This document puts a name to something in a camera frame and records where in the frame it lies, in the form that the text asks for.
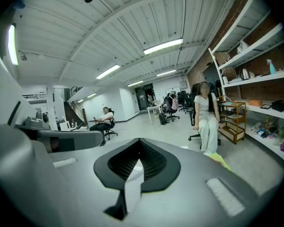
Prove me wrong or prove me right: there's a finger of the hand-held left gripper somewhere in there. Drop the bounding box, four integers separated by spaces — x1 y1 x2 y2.
49 137 104 153
37 130 105 141

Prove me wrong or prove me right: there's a pink backpack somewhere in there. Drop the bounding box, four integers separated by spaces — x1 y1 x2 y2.
169 96 179 111

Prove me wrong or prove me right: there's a white shelving unit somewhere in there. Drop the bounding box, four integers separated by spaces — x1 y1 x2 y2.
208 0 284 166

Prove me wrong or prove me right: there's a black backpack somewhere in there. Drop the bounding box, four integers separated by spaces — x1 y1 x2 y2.
158 112 169 125

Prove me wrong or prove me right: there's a blue spray bottle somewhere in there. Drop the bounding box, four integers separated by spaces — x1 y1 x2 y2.
266 59 277 75

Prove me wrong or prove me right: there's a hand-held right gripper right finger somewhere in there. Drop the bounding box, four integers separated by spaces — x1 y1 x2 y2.
132 138 262 227

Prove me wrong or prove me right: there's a white plastic bag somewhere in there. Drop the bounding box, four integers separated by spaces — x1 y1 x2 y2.
236 40 250 54

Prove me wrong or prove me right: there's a white round-window machine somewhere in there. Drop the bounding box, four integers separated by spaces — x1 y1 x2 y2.
35 111 50 129

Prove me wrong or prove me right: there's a row of ceiling strip lights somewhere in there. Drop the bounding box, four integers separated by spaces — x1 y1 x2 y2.
7 24 184 103

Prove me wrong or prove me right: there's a dark double door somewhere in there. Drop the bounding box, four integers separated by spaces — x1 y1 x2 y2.
134 83 156 111

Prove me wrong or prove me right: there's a yellow green book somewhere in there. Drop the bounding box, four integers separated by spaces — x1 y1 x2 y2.
207 152 231 172

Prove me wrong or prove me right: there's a steel kettle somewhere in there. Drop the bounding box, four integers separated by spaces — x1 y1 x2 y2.
239 68 251 81

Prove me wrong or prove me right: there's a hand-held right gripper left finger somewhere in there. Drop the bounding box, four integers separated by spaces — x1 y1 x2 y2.
49 138 141 227

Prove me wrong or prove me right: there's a black office chair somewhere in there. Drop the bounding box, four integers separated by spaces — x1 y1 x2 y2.
188 83 222 149
177 90 191 112
164 92 180 122
104 107 118 140

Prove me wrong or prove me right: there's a wooden trolley cart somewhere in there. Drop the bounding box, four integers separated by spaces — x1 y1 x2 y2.
216 95 247 144

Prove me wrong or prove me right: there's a white desk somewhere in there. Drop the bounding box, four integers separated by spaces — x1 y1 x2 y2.
146 103 166 125

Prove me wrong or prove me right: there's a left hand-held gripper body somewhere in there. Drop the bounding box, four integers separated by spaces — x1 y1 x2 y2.
0 44 71 223

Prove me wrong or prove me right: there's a staircase with railing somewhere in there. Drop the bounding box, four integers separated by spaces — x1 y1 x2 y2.
63 86 89 130

